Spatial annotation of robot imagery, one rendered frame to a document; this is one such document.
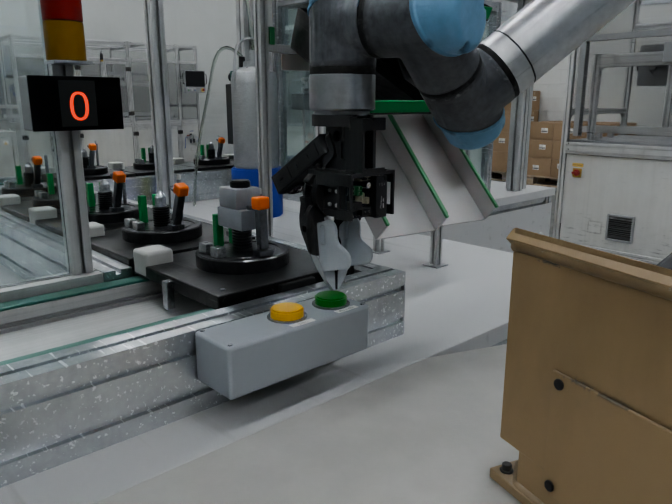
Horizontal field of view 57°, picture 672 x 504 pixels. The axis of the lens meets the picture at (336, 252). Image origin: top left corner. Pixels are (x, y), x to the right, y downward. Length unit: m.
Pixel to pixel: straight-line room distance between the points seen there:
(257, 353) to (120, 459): 0.17
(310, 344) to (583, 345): 0.33
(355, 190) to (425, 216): 0.42
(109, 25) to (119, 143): 2.75
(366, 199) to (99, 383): 0.34
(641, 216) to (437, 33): 4.36
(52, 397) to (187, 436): 0.14
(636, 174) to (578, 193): 0.46
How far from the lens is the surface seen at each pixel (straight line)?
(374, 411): 0.74
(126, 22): 12.34
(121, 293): 0.96
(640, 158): 4.87
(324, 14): 0.69
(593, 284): 0.49
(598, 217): 5.05
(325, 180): 0.69
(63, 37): 0.91
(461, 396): 0.78
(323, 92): 0.69
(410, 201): 1.09
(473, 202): 1.21
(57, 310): 0.93
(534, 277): 0.53
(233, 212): 0.90
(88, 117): 0.91
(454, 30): 0.62
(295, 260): 0.94
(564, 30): 0.75
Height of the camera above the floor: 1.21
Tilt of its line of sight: 14 degrees down
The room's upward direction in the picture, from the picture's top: straight up
